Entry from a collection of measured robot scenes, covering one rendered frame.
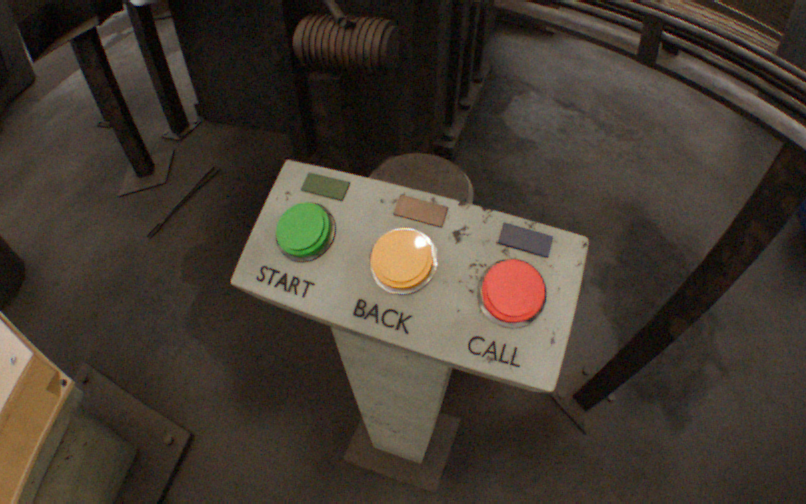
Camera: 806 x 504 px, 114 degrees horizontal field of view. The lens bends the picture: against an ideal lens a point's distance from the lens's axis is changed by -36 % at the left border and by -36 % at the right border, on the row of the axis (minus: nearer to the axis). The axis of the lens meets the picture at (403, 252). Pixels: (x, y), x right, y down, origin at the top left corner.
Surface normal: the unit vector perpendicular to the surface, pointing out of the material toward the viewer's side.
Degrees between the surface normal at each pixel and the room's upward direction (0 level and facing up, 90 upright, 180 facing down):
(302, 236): 20
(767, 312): 0
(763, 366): 0
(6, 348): 2
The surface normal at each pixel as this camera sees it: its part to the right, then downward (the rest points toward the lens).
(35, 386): 0.95, 0.25
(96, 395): 0.00, -0.62
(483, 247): -0.12, -0.33
